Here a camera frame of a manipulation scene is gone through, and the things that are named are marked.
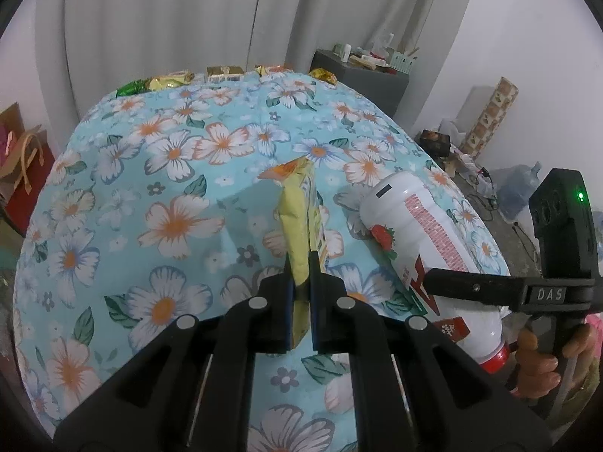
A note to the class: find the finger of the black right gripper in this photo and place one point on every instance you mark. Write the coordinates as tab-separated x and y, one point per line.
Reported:
496	290

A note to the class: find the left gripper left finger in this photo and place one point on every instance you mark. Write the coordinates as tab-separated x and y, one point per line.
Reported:
190	388

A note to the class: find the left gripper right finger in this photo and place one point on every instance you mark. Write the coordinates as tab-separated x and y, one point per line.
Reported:
413	388

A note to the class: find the white strawberry milk bottle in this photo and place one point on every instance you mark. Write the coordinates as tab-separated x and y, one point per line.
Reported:
416	235

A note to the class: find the yellow snack packet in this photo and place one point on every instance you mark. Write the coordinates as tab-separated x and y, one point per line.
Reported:
302	231

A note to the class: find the person right hand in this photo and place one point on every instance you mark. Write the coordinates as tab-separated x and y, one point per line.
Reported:
538	374

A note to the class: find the blue water jug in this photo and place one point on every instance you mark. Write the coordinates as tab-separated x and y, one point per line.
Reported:
516	189

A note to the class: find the dark brown box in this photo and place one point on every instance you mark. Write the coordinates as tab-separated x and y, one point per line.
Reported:
435	144

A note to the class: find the floral blue tablecloth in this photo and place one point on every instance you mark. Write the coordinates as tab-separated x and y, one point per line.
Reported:
159	208

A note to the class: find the patterned rolled mat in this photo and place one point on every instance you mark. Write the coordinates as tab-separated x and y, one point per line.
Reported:
491	117

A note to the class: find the grey cabinet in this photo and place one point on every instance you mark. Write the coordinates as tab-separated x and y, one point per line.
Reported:
384	89

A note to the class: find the gold crumpled wrapper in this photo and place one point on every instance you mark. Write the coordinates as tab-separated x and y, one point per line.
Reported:
324	75

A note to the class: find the red paper bag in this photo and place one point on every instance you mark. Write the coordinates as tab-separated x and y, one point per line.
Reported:
26	161

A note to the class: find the green foil wrapper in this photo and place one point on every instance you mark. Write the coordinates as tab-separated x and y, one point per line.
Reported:
136	87

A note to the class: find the gold wrapper on table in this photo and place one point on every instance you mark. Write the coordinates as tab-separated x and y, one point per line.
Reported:
217	74

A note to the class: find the grey curtain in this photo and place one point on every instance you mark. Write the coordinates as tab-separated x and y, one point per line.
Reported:
86	48

